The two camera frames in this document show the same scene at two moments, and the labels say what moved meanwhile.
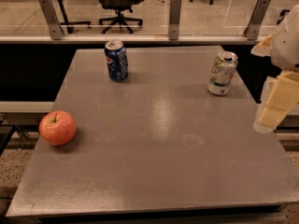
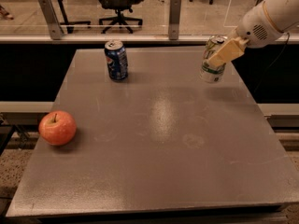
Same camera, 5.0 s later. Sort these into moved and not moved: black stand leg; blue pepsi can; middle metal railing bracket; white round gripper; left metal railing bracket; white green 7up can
Moved: white round gripper; white green 7up can
Not moved: black stand leg; middle metal railing bracket; blue pepsi can; left metal railing bracket
